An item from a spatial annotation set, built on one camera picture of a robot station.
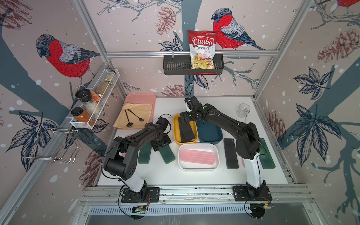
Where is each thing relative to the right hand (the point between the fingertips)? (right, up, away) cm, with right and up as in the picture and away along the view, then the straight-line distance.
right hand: (185, 116), depth 92 cm
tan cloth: (-40, -1, +15) cm, 43 cm away
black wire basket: (-7, +38, +15) cm, 42 cm away
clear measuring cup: (+46, +4, +15) cm, 48 cm away
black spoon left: (-42, -6, +11) cm, 43 cm away
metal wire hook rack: (-53, -10, -36) cm, 65 cm away
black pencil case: (0, -9, +5) cm, 10 cm away
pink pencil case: (+8, -25, -7) cm, 27 cm away
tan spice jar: (-46, +17, -14) cm, 51 cm away
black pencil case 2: (+1, +2, -10) cm, 11 cm away
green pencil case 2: (-11, -23, -7) cm, 27 cm away
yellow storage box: (-5, -15, +4) cm, 17 cm away
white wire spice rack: (-45, +9, -19) cm, 50 cm away
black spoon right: (-35, -3, +15) cm, 38 cm away
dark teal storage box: (+17, -12, +4) cm, 21 cm away
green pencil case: (-26, -24, -5) cm, 35 cm away
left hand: (-12, -17, -2) cm, 21 cm away
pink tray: (-35, +14, +29) cm, 47 cm away
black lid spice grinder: (-48, +7, -24) cm, 54 cm away
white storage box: (+2, -30, -9) cm, 31 cm away
